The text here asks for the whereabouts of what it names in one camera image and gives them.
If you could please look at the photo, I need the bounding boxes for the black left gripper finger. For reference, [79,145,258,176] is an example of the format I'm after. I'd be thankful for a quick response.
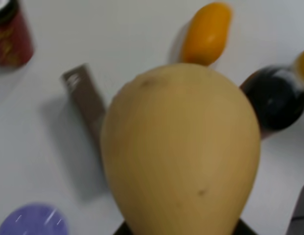
[286,186,304,235]

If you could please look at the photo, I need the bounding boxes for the yellow mango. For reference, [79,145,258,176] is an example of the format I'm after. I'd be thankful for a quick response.
[180,2,233,66]

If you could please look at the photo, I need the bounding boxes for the tan spotted potato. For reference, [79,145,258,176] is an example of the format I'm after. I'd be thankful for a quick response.
[100,64,260,235]

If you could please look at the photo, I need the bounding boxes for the dark brown toothpaste box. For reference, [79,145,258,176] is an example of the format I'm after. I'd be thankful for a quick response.
[61,64,106,154]

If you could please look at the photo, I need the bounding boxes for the purple round air freshener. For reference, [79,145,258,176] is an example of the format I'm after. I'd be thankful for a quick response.
[0,202,70,235]

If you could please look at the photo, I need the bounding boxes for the cola bottle yellow cap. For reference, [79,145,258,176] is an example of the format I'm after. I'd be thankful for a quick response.
[240,51,304,139]

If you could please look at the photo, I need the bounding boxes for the red soda can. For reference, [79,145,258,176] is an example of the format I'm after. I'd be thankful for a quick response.
[0,0,34,67]

